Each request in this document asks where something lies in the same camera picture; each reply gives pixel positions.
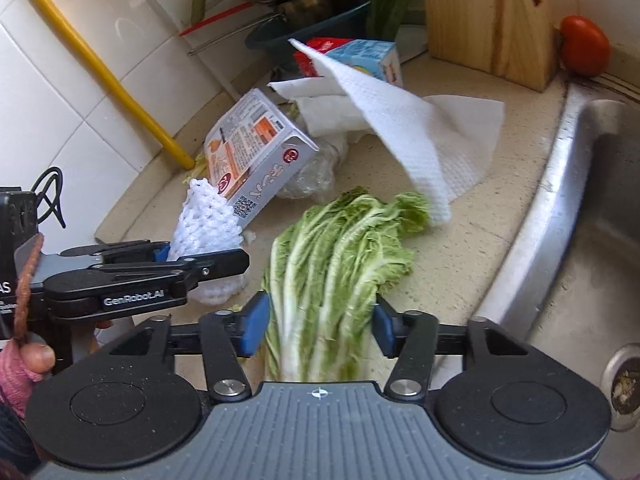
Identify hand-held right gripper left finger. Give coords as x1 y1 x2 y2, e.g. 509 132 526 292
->
96 290 273 404

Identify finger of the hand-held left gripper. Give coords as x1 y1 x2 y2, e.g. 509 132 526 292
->
42 248 250 319
59 239 173 264

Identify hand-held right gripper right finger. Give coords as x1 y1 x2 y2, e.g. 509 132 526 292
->
371 294 537 403

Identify napa cabbage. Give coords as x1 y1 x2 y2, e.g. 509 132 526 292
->
262 186 433 385

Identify white foam fruit net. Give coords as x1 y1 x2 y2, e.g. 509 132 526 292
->
167 177 248 306

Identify clear plastic bag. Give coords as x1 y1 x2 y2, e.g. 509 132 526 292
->
275 132 351 201

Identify light blue carton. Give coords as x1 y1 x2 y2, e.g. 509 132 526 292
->
325 39 405 88

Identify person's left hand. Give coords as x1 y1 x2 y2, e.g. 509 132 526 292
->
0 341 57 420

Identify grey printed carton box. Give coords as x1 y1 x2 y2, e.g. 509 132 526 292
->
204 87 321 233

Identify yellow pipe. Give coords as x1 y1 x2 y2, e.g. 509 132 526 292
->
10 0 196 171

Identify white paper towel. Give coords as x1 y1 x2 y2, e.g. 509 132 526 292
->
267 39 506 228

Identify stainless steel sink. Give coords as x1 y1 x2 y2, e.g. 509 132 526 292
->
470 77 640 480

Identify red chopsticks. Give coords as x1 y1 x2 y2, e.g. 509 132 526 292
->
179 2 256 37

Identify sink drain strainer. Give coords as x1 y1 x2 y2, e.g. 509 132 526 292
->
600 342 640 433

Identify wooden knife block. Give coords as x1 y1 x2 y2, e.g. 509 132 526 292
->
417 0 576 93

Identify green cucumber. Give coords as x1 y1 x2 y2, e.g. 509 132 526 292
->
367 0 421 41

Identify red tomato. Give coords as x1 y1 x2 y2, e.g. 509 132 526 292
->
559 15 612 78

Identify black cable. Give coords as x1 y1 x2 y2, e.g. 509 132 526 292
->
32 166 67 229

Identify brown wrist strap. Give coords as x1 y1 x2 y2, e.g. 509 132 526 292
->
14 234 45 346

